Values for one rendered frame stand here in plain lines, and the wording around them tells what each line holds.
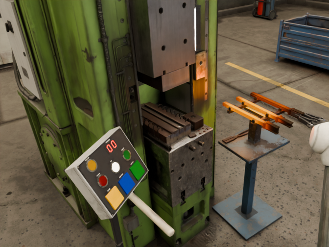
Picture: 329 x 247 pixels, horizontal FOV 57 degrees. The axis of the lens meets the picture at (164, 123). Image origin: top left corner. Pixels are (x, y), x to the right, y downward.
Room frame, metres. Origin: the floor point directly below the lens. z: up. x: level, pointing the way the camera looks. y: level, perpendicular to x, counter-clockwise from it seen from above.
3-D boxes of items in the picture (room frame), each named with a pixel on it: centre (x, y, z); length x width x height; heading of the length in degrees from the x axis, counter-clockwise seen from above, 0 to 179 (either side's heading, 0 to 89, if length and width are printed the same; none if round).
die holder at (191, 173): (1.76, 0.01, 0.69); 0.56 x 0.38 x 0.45; 38
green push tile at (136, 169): (1.17, 0.15, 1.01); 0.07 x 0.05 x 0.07; 153
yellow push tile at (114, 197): (0.99, 0.25, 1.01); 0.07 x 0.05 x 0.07; 153
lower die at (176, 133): (1.71, 0.05, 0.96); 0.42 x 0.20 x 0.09; 38
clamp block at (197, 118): (1.70, -0.19, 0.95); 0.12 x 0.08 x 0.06; 38
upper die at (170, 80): (1.71, 0.05, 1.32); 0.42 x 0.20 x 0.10; 38
